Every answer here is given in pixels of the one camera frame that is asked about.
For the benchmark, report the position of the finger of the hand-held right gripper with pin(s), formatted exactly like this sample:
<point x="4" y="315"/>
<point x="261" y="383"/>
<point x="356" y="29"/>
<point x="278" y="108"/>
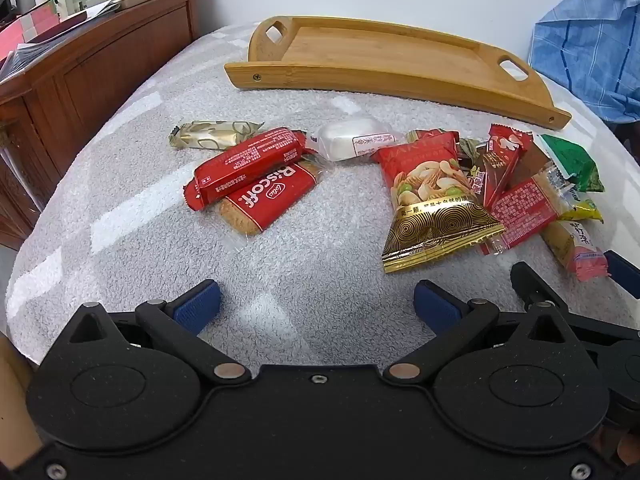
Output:
<point x="623" y="270"/>
<point x="529" y="280"/>

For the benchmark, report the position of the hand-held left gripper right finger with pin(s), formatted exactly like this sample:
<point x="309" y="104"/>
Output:
<point x="436" y="306"/>

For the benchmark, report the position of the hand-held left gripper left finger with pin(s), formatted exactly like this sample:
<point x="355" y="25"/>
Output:
<point x="197" y="306"/>

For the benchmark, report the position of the pink snack packet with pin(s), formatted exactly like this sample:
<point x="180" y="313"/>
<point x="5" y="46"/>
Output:
<point x="575" y="247"/>

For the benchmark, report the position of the yellow snack packet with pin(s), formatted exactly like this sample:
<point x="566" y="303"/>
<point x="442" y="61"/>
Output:
<point x="585" y="211"/>

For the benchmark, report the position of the red clear cracker packet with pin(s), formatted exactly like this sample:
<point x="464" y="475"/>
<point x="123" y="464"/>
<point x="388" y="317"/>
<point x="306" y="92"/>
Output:
<point x="522" y="205"/>

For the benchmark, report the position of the red and gold nut packet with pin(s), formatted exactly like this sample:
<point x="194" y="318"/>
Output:
<point x="430" y="200"/>

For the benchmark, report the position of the green snack packet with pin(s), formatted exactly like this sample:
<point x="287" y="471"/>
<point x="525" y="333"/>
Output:
<point x="570" y="160"/>

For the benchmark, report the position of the brown and red wafer packet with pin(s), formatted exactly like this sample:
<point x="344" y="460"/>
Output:
<point x="502" y="155"/>

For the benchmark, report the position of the red clear-ended biscuit packet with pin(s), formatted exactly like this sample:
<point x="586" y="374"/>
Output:
<point x="272" y="197"/>

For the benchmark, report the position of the red cherry candy packet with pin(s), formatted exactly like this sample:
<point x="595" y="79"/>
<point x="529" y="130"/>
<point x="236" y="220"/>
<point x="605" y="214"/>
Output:
<point x="469" y="149"/>

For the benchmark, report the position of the long red biscuit packet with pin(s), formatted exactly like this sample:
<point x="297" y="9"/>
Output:
<point x="245" y="162"/>

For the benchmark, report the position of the gold and white snack packet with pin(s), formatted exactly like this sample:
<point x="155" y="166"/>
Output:
<point x="210" y="135"/>

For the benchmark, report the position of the white rice cake packet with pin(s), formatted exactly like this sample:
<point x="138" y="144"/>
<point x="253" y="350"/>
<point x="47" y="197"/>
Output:
<point x="345" y="135"/>

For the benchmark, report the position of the wooden serving tray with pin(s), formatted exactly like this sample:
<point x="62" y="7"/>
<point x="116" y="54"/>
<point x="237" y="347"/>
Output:
<point x="350" y="55"/>

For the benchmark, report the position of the grey checked blanket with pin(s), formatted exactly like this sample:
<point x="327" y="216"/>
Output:
<point x="300" y="270"/>

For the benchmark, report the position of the blue plaid cloth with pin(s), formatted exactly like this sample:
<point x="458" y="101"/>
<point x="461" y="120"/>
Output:
<point x="590" y="45"/>

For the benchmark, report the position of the brown wooden dresser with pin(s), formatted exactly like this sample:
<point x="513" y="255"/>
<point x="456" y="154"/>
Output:
<point x="100" y="75"/>

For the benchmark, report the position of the stack of papers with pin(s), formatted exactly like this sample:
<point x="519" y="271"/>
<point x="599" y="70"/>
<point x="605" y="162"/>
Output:
<point x="20" y="60"/>

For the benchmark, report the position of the pink box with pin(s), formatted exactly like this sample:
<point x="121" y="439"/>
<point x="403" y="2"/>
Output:
<point x="25" y="30"/>

